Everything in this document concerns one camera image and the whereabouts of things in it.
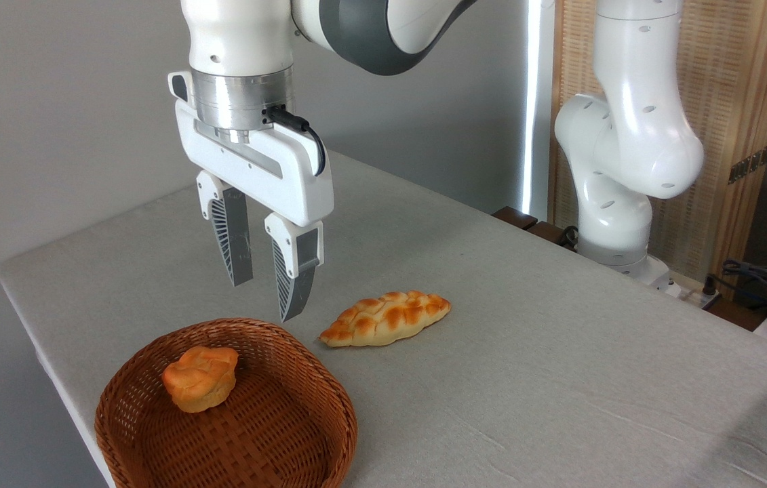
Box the wooden slatted screen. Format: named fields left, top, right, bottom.
left=549, top=0, right=767, bottom=299

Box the black cable bundle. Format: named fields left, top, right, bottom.
left=704, top=259, right=767, bottom=321

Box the small round orange bread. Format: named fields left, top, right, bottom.
left=162, top=346, right=239, bottom=414

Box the dark metal screen hinge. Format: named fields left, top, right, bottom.
left=728, top=144, right=767, bottom=185

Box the brown wicker basket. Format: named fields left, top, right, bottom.
left=94, top=318, right=359, bottom=488

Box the dark brown wooden block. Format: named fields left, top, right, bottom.
left=492, top=206, right=538, bottom=230
left=526, top=221, right=578, bottom=251

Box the long braided bread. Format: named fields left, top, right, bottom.
left=319, top=291, right=452, bottom=348

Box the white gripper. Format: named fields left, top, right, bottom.
left=168, top=70, right=335, bottom=323

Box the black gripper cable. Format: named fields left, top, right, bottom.
left=264, top=105, right=327, bottom=178

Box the grey tablecloth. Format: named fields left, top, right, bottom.
left=0, top=150, right=767, bottom=488

